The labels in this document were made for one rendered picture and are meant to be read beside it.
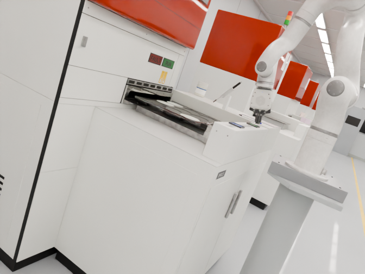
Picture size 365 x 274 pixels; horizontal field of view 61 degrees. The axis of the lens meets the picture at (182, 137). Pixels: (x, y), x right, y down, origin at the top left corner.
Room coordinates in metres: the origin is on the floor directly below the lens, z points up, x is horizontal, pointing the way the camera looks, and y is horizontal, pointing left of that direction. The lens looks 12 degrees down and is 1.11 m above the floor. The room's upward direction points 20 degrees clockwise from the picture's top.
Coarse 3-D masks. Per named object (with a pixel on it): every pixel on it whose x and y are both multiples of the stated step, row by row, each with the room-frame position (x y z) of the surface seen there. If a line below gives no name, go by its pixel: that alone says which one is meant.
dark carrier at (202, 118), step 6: (156, 102) 1.58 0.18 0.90; (174, 102) 1.84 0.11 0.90; (168, 108) 1.53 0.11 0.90; (174, 108) 1.60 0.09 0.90; (180, 108) 1.68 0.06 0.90; (186, 108) 1.77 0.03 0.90; (186, 114) 1.54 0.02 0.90; (192, 114) 1.62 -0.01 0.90; (198, 114) 1.70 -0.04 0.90; (192, 120) 1.42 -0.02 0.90; (204, 120) 1.56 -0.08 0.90; (210, 120) 1.64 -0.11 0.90; (216, 120) 1.72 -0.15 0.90
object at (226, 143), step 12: (216, 132) 1.18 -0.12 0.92; (228, 132) 1.16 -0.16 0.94; (240, 132) 1.20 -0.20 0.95; (252, 132) 1.36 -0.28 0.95; (264, 132) 1.58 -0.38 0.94; (216, 144) 1.17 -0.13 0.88; (228, 144) 1.15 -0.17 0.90; (240, 144) 1.26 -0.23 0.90; (252, 144) 1.44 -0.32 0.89; (216, 156) 1.16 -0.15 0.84; (228, 156) 1.17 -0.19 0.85; (240, 156) 1.33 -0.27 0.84
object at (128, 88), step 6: (126, 84) 1.51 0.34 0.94; (126, 90) 1.50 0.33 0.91; (132, 90) 1.54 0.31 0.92; (138, 90) 1.58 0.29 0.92; (144, 90) 1.63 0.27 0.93; (150, 90) 1.68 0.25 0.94; (156, 90) 1.73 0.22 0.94; (126, 96) 1.51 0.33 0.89; (168, 96) 1.87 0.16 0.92; (120, 102) 1.51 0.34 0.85; (126, 102) 1.53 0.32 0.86; (132, 102) 1.57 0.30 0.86; (138, 102) 1.61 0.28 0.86; (144, 102) 1.67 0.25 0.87
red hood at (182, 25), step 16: (96, 0) 1.16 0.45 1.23; (112, 0) 1.22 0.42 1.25; (128, 0) 1.30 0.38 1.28; (144, 0) 1.38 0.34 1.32; (160, 0) 1.48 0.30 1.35; (176, 0) 1.58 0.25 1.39; (192, 0) 1.71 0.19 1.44; (208, 0) 1.85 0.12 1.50; (128, 16) 1.32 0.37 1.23; (144, 16) 1.41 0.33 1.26; (160, 16) 1.51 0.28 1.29; (176, 16) 1.62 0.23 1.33; (192, 16) 1.76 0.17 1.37; (160, 32) 1.55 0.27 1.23; (176, 32) 1.67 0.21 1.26; (192, 32) 1.81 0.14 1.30; (192, 48) 1.87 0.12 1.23
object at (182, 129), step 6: (138, 108) 1.59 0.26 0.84; (144, 108) 1.58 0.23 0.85; (144, 114) 1.57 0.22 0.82; (150, 114) 1.55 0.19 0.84; (156, 114) 1.54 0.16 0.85; (156, 120) 1.53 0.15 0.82; (162, 120) 1.52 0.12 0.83; (168, 120) 1.50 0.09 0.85; (174, 126) 1.49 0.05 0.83; (180, 126) 1.47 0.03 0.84; (186, 132) 1.46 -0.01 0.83; (192, 132) 1.44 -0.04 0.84; (198, 138) 1.43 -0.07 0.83; (204, 138) 1.42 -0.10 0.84
